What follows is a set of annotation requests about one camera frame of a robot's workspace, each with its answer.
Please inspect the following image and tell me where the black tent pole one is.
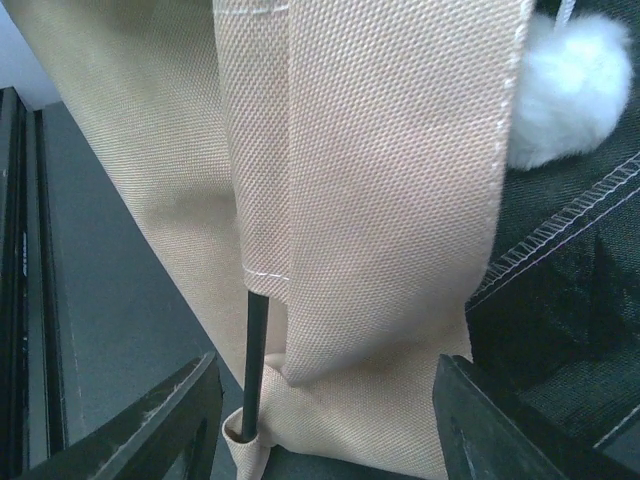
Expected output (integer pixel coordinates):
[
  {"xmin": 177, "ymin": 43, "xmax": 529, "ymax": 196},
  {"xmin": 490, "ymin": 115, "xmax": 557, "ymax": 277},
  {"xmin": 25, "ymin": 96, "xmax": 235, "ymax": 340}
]
[{"xmin": 240, "ymin": 291, "xmax": 269, "ymax": 443}]

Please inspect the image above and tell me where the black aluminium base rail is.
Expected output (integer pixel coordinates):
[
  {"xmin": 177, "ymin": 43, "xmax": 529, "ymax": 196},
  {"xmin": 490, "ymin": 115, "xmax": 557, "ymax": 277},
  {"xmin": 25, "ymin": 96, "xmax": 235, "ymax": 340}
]
[{"xmin": 1, "ymin": 87, "xmax": 68, "ymax": 479}]

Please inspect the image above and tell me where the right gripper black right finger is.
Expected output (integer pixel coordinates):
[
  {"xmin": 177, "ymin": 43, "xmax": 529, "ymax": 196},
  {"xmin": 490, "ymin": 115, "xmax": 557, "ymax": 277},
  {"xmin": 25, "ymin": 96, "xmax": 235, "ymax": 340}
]
[{"xmin": 433, "ymin": 355, "xmax": 571, "ymax": 480}]

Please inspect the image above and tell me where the beige pet tent fabric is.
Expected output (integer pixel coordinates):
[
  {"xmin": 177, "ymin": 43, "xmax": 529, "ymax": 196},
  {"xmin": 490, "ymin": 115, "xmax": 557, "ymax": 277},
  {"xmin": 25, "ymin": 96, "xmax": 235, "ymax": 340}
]
[{"xmin": 9, "ymin": 0, "xmax": 640, "ymax": 480}]

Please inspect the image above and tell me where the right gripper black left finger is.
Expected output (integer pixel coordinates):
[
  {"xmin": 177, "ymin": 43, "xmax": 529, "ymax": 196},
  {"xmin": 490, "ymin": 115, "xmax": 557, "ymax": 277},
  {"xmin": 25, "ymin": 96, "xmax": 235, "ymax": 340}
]
[{"xmin": 21, "ymin": 352, "xmax": 223, "ymax": 479}]

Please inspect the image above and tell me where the white fluffy pompom toy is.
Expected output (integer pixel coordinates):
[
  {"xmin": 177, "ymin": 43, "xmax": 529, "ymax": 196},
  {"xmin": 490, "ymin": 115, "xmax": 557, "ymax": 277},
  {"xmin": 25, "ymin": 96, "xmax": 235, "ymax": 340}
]
[{"xmin": 506, "ymin": 13, "xmax": 634, "ymax": 171}]

